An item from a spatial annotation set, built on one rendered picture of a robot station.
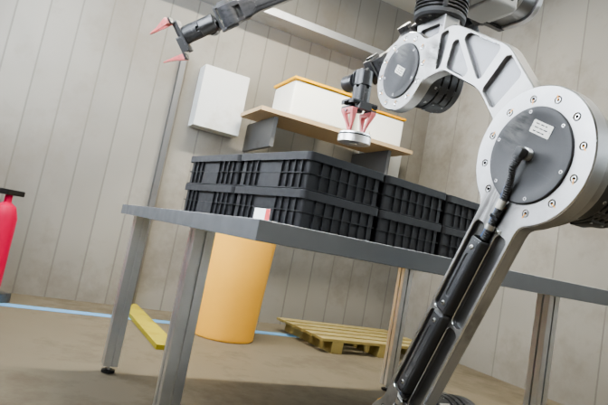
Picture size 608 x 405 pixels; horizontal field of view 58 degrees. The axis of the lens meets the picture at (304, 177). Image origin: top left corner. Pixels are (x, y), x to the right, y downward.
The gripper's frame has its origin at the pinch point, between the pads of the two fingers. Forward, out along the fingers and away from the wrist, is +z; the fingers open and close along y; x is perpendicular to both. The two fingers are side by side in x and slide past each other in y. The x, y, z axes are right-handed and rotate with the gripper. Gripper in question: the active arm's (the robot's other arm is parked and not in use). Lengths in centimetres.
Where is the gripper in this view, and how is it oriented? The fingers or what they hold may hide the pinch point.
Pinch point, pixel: (356, 130)
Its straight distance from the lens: 176.4
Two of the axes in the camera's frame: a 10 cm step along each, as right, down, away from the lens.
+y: -8.6, -1.9, -4.7
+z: -1.6, 9.8, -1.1
